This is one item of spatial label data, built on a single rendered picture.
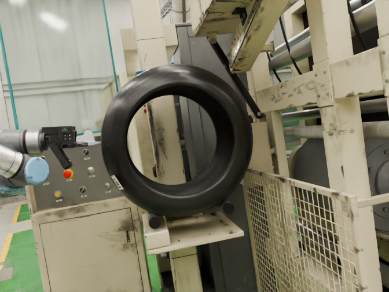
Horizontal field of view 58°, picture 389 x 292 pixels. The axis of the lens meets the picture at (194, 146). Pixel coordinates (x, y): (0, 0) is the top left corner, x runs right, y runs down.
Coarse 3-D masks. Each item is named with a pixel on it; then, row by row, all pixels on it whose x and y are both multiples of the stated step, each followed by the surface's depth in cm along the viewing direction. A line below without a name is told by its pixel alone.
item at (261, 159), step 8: (256, 128) 163; (264, 128) 164; (256, 136) 163; (264, 136) 164; (256, 144) 163; (264, 144) 164; (256, 152) 163; (264, 152) 164; (256, 160) 164; (264, 160) 164; (256, 168) 164; (264, 168) 164; (272, 168) 165; (248, 176) 163; (248, 184) 163; (256, 184) 164; (264, 184) 164
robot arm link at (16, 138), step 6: (0, 132) 123; (6, 132) 124; (12, 132) 124; (18, 132) 124; (24, 132) 125; (0, 138) 122; (6, 138) 122; (12, 138) 123; (18, 138) 123; (24, 138) 123; (6, 144) 122; (12, 144) 123; (18, 144) 123; (24, 144) 123; (18, 150) 124; (24, 150) 124
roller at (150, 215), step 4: (148, 212) 138; (148, 216) 133; (152, 216) 127; (156, 216) 127; (148, 220) 128; (152, 220) 126; (156, 220) 126; (160, 220) 127; (152, 224) 126; (156, 224) 126; (160, 224) 127
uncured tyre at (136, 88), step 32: (128, 96) 122; (160, 96) 153; (192, 96) 153; (224, 96) 127; (128, 128) 149; (224, 128) 156; (128, 160) 122; (224, 160) 156; (128, 192) 125; (160, 192) 125; (192, 192) 154; (224, 192) 129
